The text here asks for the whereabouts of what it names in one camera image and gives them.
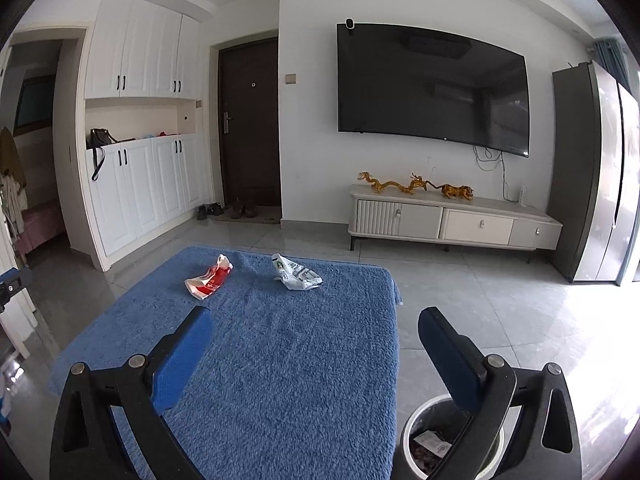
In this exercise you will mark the white green plastic wrapper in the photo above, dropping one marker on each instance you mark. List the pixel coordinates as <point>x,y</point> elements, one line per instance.
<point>295,277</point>

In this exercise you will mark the brown shoe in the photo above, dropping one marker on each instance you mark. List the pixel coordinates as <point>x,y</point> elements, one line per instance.
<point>236,210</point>
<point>250,209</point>

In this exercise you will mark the small white camera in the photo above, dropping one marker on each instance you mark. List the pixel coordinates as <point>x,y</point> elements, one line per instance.
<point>350,25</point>

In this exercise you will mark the large golden dragon figurine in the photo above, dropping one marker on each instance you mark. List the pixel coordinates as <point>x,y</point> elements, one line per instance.
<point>387,186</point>

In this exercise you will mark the brown door mat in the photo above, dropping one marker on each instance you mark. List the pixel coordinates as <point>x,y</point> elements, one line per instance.
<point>270,216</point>

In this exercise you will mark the white black printed wrapper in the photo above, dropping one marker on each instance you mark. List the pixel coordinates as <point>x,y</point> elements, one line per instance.
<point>432,442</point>

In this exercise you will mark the pink bed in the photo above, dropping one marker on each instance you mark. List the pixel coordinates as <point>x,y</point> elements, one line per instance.
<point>42,225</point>

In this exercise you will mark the black shoe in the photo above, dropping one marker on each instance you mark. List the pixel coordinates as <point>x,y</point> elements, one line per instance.
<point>215,208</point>
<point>202,212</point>

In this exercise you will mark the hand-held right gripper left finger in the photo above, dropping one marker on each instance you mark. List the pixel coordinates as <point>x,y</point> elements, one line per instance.
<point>182,360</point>

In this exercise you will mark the hanging clothes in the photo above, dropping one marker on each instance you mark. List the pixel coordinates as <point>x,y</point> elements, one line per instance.
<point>10,180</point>

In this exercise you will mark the small golden dragon figurine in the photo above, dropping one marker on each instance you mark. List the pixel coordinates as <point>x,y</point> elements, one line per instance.
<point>420,182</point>

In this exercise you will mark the golden tiger figurine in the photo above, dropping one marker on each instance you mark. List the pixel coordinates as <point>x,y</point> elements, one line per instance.
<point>457,191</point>

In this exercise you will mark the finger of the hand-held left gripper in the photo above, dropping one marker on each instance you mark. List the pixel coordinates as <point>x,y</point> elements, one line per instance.
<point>12,287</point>

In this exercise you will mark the grey refrigerator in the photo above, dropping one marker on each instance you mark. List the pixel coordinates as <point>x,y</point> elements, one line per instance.
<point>595,185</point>

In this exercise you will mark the white round trash bin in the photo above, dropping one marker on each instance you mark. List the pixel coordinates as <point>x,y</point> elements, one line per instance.
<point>406,440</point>

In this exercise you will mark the blue curtain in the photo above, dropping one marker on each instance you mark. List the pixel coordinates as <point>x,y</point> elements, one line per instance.
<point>612,60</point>

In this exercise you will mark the wall mounted black television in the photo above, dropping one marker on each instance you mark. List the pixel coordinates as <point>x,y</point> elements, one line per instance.
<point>430,90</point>

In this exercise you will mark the dark brown shoulder bag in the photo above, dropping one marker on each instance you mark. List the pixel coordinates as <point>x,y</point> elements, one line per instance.
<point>102,137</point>

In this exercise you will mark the white TV cabinet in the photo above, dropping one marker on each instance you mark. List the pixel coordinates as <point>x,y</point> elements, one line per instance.
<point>475,227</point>

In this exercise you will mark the dark brown entrance door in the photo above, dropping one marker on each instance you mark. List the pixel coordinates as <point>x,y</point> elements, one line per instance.
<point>250,135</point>

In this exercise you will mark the blue fleece blanket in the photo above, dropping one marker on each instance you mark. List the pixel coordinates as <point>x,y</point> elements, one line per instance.
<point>280,385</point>

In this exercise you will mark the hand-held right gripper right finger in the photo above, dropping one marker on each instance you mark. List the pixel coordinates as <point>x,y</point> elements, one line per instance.
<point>450,355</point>

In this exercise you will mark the crumpled red wrapper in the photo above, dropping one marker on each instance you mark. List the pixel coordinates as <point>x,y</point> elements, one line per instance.
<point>425,462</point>

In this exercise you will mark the red white snack wrapper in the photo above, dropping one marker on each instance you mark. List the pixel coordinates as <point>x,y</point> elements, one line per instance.
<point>210,282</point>

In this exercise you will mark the white built-in cabinet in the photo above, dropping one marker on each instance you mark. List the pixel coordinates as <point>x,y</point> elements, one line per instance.
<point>140,45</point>

